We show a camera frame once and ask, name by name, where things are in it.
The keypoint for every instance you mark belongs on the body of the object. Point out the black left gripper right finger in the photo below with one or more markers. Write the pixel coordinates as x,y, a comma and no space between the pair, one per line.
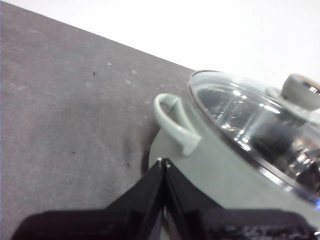
200,220

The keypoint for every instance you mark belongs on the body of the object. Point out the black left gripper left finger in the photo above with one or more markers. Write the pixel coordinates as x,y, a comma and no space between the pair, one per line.
130,220

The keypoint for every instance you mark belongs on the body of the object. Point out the glass lid with green knob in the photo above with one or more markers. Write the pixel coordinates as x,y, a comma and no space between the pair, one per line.
250,112

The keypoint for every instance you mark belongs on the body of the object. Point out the pale green electric cooking pot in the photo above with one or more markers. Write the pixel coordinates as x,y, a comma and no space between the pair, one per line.
225,180

